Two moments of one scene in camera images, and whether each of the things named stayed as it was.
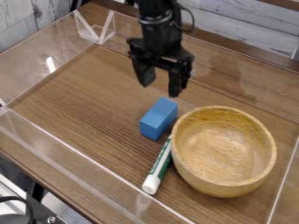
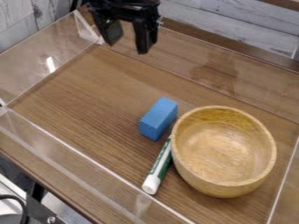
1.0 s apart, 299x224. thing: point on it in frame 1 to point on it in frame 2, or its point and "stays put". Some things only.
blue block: [159, 118] stays put
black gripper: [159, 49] to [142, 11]
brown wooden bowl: [223, 150] stays put
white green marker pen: [151, 184] stays put
